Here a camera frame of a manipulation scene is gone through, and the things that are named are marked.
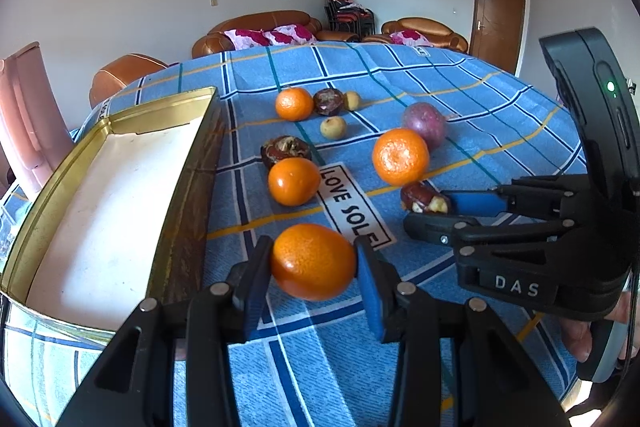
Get pink plastic chair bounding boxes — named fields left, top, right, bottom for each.
left=1, top=41, right=74, bottom=202

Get brown leather sofa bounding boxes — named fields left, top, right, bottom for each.
left=191, top=10, right=360, bottom=58

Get brown wooden door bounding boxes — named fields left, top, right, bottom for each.
left=469, top=0, right=526, bottom=74

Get broken brown fruit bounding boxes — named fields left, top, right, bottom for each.
left=400, top=182, right=450, bottom=213

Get brown leather armchair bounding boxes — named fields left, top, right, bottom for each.
left=89, top=53, right=167, bottom=107
left=362, top=17, right=469, bottom=53

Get dark brown fruit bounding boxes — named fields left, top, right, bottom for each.
left=312, top=88, right=345, bottom=117
left=260, top=135, right=311, bottom=170

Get large purple passion fruit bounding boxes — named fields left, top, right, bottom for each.
left=401, top=102, right=447, bottom=150

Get floral cushion on armchair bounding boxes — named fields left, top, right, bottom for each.
left=388, top=29, right=433, bottom=48

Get gold rectangular tin box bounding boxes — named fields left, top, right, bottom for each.
left=0, top=85, right=227, bottom=348

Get small yellow fruit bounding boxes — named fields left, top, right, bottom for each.
left=343, top=91, right=361, bottom=112
left=320, top=116, right=347, bottom=140

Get right hand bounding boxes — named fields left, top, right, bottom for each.
left=558, top=291, right=631, bottom=362

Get large orange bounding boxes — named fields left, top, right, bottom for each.
left=371, top=128, right=431, bottom=186

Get floral pink sofa cushion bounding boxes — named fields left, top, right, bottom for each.
left=222, top=24, right=317, bottom=51

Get stacked dark chairs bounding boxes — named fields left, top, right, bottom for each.
left=324, top=0, right=375, bottom=39

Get brown leather armchair right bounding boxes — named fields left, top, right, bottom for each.
left=362, top=17, right=469, bottom=53

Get far orange with stem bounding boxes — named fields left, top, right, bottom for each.
left=274, top=88, right=314, bottom=122

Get brown leather armchair left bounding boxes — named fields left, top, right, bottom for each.
left=89, top=53, right=167, bottom=107

